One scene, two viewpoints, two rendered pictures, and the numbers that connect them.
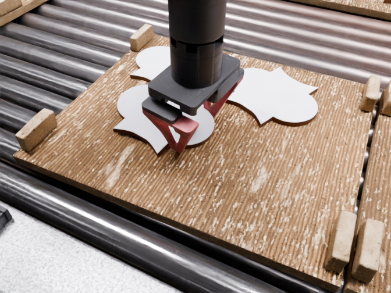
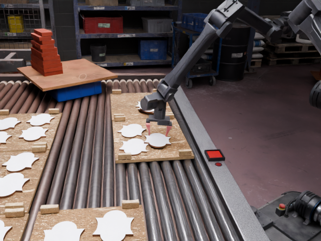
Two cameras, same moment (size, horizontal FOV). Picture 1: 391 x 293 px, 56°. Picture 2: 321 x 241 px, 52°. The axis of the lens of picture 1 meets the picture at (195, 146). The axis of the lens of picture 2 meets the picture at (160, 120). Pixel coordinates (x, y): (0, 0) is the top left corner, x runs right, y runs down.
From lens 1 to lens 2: 1.71 m
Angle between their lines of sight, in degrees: 94
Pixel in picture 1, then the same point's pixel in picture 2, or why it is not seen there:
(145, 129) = (166, 140)
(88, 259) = (198, 141)
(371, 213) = not seen: hidden behind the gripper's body
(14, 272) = (211, 147)
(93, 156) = (180, 145)
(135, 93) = (155, 144)
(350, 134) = (136, 121)
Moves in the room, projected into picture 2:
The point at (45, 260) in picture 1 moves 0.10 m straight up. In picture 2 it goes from (205, 145) to (207, 126)
